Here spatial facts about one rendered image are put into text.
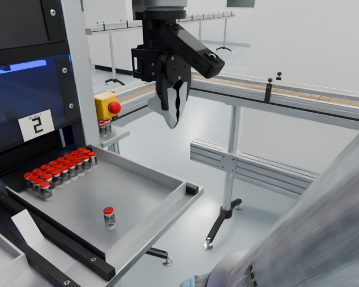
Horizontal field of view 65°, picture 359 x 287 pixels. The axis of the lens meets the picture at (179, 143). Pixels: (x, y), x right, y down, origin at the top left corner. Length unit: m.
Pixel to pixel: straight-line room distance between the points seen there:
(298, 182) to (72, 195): 1.09
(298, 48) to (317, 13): 0.20
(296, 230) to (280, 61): 1.79
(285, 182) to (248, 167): 0.20
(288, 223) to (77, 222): 0.53
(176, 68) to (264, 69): 1.51
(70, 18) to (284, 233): 0.75
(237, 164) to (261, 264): 1.36
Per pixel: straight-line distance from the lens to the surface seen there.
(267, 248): 0.22
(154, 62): 0.51
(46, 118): 0.82
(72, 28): 0.85
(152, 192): 0.71
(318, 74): 1.91
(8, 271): 0.59
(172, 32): 0.48
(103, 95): 0.96
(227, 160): 1.59
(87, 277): 0.57
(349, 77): 1.90
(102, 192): 0.74
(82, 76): 0.87
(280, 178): 1.52
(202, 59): 0.46
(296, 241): 0.18
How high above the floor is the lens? 1.31
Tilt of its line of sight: 27 degrees down
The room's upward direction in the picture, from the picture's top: straight up
